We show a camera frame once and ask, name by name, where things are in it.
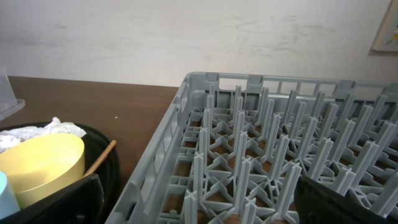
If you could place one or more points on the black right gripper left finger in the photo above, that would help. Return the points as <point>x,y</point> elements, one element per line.
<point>78,203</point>

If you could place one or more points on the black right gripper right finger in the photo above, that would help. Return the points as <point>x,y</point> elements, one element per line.
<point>318,204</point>

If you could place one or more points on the wooden chopstick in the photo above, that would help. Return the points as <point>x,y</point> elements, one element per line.
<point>101,158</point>

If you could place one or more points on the yellow bowl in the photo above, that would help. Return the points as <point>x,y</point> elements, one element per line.
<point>41,166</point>

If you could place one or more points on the light blue cup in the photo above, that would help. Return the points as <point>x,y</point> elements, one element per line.
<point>9,204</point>

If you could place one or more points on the white napkin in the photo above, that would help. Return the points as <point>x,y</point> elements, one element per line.
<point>15,136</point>

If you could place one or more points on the grey plastic dishwasher rack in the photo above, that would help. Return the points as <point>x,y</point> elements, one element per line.
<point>235,145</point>

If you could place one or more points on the clear plastic bin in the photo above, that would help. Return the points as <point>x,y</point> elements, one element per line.
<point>9,104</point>

